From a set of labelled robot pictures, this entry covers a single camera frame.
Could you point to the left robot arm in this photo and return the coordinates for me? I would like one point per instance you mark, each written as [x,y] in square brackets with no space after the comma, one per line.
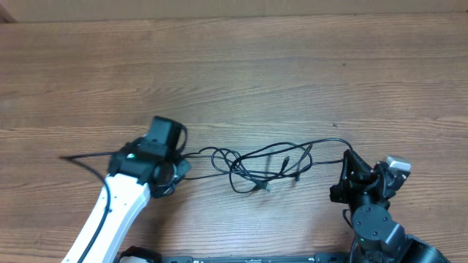
[149,167]

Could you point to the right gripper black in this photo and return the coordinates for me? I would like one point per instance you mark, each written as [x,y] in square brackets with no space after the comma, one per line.
[358,169]

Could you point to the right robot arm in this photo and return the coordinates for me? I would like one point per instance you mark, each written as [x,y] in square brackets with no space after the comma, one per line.
[378,238]

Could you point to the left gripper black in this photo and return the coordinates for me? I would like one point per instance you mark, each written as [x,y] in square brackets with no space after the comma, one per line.
[180,165]

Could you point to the cardboard back panel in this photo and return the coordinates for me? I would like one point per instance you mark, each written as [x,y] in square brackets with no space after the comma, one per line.
[35,11]

